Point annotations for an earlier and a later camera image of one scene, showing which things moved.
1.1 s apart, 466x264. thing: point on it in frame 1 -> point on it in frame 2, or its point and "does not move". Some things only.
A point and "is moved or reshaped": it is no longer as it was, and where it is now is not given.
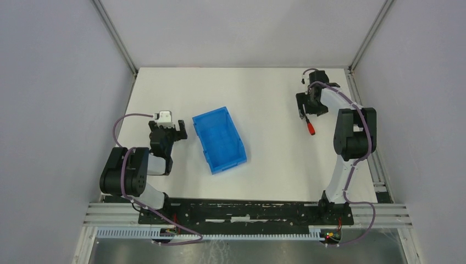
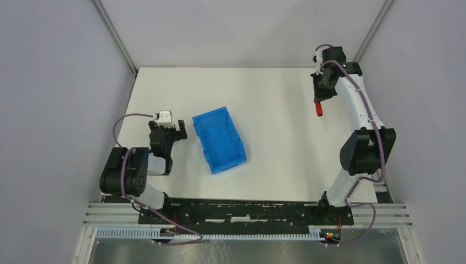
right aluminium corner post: [382, 12] does not move
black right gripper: [301, 98] -> [318, 94]
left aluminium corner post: [115, 36] does not move
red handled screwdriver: [311, 128] is moved or reshaped
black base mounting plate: [222, 216] does not move
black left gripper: [153, 125] does not move
